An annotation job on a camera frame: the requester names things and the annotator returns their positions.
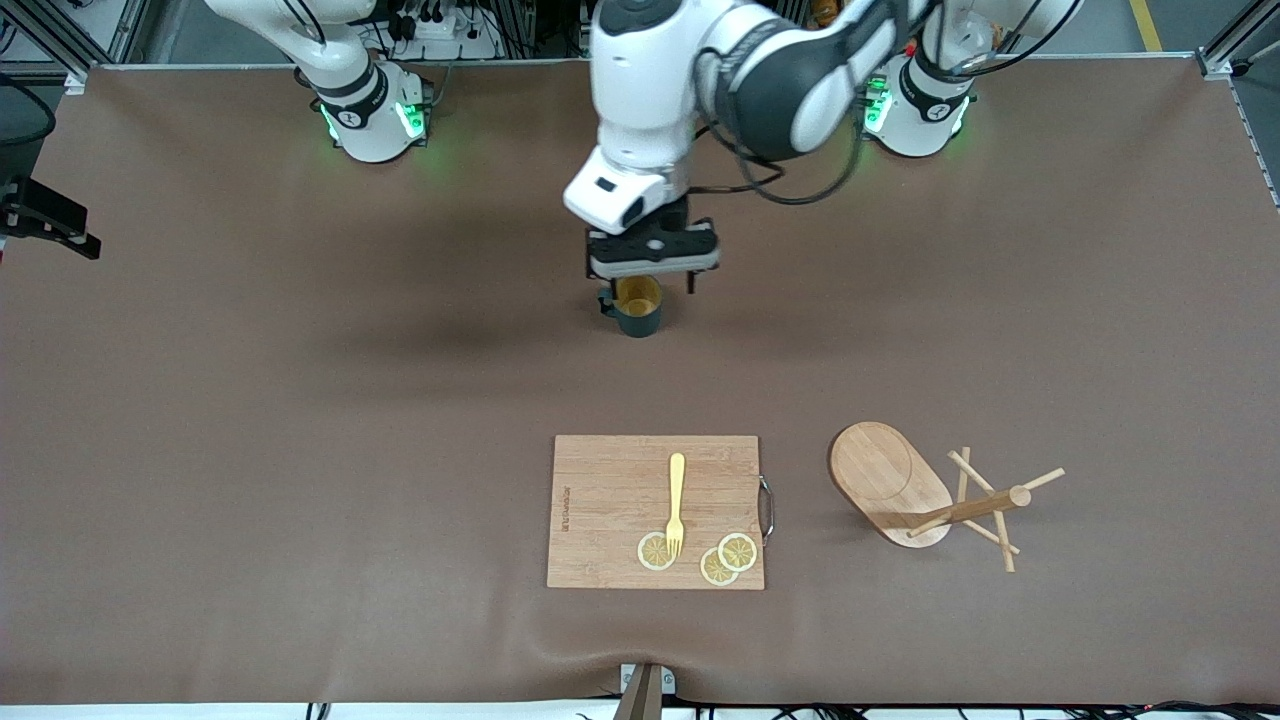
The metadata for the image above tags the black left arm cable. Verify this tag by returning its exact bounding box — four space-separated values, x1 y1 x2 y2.
695 100 866 207

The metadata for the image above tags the wooden mug rack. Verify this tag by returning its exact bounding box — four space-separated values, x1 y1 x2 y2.
828 421 1066 574

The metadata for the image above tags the aluminium frame post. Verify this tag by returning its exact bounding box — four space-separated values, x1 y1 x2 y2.
1195 0 1280 81
0 0 151 96

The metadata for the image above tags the dark teal cup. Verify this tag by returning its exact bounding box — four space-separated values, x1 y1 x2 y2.
598 275 665 339

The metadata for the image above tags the white power strip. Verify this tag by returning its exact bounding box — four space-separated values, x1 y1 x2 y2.
385 0 506 61

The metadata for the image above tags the bamboo cutting board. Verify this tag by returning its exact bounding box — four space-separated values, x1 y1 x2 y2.
547 434 776 591

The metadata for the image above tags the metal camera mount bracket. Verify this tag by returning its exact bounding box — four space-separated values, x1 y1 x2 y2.
615 662 677 720

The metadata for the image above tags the yellow plastic fork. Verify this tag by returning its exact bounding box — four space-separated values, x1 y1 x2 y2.
665 452 688 559

